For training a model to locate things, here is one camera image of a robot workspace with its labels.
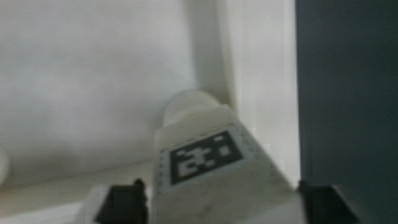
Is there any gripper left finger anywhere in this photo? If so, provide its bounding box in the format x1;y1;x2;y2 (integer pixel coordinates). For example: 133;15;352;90
76;179;149;224

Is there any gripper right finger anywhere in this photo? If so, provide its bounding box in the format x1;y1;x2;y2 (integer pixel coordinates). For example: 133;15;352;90
297;180;373;224

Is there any white leg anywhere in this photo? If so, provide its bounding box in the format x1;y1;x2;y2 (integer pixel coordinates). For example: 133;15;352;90
151;91;307;224

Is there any white square tabletop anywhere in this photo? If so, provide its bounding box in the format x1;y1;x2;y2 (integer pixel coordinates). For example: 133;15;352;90
0;0;300;224

